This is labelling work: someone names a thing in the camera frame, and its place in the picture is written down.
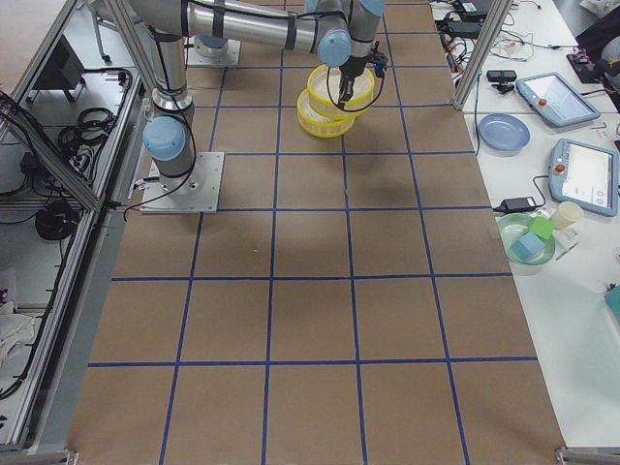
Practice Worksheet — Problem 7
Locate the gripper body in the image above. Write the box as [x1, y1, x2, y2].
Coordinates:
[339, 56, 366, 90]

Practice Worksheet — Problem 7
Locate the yellow steamer layer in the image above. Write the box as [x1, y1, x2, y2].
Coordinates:
[306, 65, 375, 119]
[296, 90, 356, 139]

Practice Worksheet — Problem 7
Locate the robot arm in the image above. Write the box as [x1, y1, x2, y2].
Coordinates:
[130, 1, 387, 113]

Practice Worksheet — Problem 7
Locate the black remote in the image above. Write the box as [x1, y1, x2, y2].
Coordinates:
[486, 70, 517, 83]

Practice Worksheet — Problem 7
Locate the blue plate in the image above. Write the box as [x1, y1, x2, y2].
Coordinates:
[478, 113, 531, 153]

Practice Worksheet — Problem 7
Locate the teach pendant far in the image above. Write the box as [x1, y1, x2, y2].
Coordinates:
[515, 73, 601, 127]

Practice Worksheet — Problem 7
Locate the teach pendant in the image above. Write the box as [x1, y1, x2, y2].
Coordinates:
[548, 139, 619, 217]
[515, 73, 601, 127]

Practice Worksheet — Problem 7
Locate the black power adapter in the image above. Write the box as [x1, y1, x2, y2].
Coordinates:
[493, 197, 538, 214]

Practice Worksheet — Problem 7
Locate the green bowl with blocks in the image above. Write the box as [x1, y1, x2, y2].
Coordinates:
[497, 213, 555, 265]

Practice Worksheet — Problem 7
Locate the green foam cube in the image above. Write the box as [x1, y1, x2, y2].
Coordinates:
[528, 216, 556, 240]

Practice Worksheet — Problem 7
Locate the blue foam cube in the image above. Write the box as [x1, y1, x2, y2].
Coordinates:
[510, 232, 545, 263]

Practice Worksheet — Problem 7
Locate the teach pendant near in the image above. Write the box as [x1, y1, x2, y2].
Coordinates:
[548, 139, 619, 217]

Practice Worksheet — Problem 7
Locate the beige paper cup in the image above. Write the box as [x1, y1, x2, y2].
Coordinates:
[550, 201, 584, 230]

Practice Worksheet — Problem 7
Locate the white cloth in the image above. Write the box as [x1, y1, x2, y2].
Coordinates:
[0, 268, 36, 374]

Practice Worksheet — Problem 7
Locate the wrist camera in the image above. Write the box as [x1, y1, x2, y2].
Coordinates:
[366, 47, 388, 79]

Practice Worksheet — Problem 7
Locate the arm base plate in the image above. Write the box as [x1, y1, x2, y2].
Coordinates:
[139, 152, 225, 214]
[186, 36, 241, 68]

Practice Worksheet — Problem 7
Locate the aluminium frame post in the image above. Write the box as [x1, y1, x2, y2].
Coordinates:
[452, 0, 512, 110]

